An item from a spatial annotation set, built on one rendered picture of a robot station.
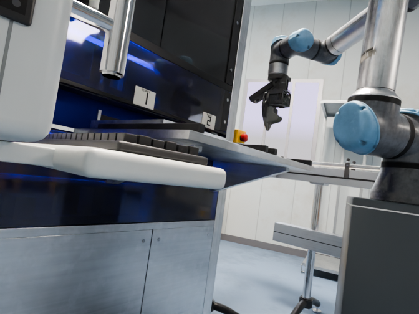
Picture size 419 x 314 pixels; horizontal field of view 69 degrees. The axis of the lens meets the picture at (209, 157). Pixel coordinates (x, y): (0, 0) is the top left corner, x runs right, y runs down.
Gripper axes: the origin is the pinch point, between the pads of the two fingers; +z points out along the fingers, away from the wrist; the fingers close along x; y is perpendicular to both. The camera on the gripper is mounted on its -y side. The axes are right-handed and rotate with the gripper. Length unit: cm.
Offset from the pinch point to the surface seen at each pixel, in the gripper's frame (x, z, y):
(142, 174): -83, 23, 33
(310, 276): 86, 74, -7
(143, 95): -42.4, -1.9, -23.1
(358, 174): 82, 9, 15
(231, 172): -1.0, 19.2, -13.1
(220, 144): -49, 14, 17
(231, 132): 9.2, 0.4, -23.2
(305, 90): 248, -99, -94
